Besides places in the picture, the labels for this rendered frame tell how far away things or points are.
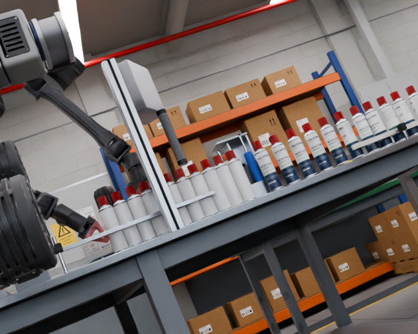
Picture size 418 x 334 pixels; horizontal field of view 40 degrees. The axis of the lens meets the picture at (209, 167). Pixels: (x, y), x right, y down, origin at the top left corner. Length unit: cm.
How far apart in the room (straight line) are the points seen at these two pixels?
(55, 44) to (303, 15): 642
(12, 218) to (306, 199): 99
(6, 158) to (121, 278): 43
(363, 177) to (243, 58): 565
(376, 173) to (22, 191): 118
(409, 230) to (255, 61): 297
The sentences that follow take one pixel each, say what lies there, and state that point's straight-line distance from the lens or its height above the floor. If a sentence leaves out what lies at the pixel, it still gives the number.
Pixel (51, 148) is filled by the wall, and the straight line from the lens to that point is 684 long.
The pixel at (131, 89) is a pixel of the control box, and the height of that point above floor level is 137.
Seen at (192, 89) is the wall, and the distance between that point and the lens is 711.
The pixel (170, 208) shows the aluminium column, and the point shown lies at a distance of 190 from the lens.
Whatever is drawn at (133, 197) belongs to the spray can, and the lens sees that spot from 203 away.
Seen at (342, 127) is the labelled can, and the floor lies 102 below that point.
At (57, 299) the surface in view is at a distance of 157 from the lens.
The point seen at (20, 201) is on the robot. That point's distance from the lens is 99.
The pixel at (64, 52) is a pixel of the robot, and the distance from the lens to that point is 168.
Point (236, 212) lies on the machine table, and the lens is 162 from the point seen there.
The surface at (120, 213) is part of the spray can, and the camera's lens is 203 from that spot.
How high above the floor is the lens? 66
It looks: 11 degrees up
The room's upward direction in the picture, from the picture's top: 23 degrees counter-clockwise
